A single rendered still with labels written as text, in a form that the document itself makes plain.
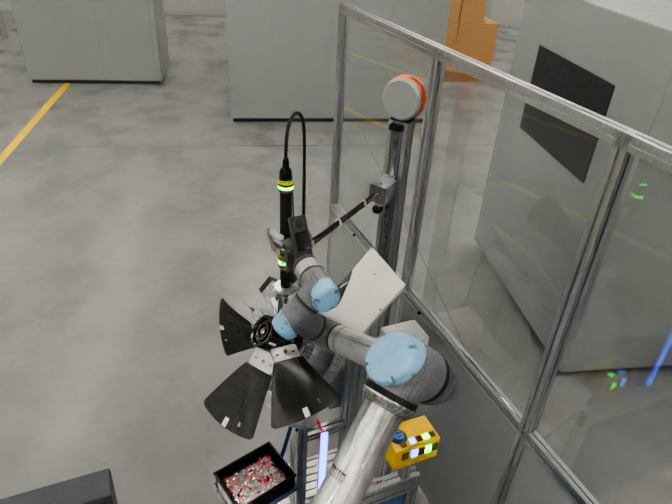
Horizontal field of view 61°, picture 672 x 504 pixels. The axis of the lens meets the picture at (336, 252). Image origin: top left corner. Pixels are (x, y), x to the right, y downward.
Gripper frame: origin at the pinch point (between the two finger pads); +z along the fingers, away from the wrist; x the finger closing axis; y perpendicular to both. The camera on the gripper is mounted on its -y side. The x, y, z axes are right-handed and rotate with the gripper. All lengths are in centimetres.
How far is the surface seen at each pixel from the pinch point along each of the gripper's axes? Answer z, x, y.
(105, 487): -39, -59, 42
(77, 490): -37, -65, 42
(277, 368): -8.5, -4.9, 48.2
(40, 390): 135, -102, 167
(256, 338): 7.0, -7.5, 47.6
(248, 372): 3, -12, 58
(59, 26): 739, -71, 91
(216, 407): 2, -24, 70
